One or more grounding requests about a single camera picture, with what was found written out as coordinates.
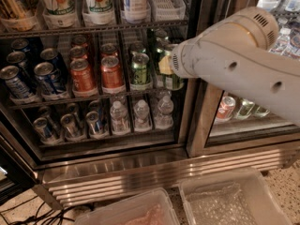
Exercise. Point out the right water bottle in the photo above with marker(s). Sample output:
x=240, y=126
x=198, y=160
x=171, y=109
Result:
x=164, y=114

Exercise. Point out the clear plastic bin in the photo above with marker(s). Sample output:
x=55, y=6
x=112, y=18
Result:
x=153, y=207
x=237, y=197

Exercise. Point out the middle right blue can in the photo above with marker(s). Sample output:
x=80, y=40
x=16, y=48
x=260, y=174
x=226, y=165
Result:
x=53, y=56

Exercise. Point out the right clear plastic bin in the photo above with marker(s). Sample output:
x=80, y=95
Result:
x=237, y=197

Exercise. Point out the gold can top shelf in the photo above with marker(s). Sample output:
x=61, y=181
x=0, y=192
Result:
x=15, y=9

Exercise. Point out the front right blue can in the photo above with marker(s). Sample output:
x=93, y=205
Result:
x=49, y=78

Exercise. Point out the slim can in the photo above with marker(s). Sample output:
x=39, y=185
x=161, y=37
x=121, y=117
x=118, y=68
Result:
x=94, y=123
x=70, y=125
x=45, y=130

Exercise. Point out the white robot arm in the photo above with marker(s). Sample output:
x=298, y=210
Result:
x=234, y=56

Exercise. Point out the front left orange can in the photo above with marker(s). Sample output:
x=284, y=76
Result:
x=82, y=75

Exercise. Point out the orange can behind glass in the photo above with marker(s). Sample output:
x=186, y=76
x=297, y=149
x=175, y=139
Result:
x=226, y=107

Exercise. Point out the middle right orange can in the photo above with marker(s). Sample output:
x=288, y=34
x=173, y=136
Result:
x=108, y=49

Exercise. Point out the steel fridge base grille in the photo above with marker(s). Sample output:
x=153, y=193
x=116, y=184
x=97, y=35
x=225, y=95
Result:
x=94, y=179

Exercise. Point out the green can behind glass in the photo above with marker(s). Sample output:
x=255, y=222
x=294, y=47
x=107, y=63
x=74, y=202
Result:
x=245, y=108

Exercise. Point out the front left blue can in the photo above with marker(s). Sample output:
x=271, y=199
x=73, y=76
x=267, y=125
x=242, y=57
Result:
x=15, y=82

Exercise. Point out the middle left blue can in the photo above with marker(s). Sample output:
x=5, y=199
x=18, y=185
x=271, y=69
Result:
x=20, y=59

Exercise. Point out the steel fridge door frame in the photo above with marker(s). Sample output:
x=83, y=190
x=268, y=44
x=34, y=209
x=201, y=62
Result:
x=204, y=137

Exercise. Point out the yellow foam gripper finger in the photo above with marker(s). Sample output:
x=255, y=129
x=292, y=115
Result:
x=164, y=65

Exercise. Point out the front right orange can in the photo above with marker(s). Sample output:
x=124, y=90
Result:
x=111, y=72

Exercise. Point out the bottom middle slim can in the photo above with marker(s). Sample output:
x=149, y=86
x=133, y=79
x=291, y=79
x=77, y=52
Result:
x=70, y=125

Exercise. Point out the back orange can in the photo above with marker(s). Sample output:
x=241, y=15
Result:
x=80, y=40

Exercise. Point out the water bottle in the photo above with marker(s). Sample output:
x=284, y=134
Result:
x=119, y=116
x=141, y=116
x=164, y=114

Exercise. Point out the left water bottle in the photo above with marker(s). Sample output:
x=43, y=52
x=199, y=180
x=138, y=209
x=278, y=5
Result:
x=119, y=116

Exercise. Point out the blue can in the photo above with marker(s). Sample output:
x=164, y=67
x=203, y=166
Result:
x=53, y=56
x=15, y=82
x=23, y=45
x=49, y=78
x=20, y=59

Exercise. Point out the empty white shelf tray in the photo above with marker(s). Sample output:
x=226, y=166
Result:
x=168, y=10

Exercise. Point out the bottom right slim can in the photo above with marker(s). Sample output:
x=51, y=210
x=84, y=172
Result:
x=94, y=123

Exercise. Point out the left clear plastic bin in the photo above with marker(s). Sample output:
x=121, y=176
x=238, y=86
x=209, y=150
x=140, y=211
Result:
x=153, y=207

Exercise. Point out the back blue can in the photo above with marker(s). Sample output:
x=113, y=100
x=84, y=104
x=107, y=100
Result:
x=23, y=45

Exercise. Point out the middle water bottle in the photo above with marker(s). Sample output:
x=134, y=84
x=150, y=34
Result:
x=141, y=116

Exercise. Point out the middle left orange can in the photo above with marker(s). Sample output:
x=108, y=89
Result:
x=78, y=52

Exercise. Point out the bottom left slim can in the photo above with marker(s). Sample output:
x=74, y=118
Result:
x=45, y=130

